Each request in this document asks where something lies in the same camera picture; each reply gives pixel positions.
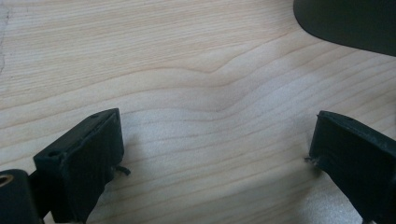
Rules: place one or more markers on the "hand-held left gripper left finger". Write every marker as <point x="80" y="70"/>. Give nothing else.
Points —
<point x="84" y="161"/>

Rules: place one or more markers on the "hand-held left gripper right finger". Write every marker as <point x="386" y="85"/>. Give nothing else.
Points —
<point x="361" y="158"/>

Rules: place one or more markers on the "black corner shelf rack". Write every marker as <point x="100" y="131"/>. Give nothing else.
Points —
<point x="351" y="21"/>

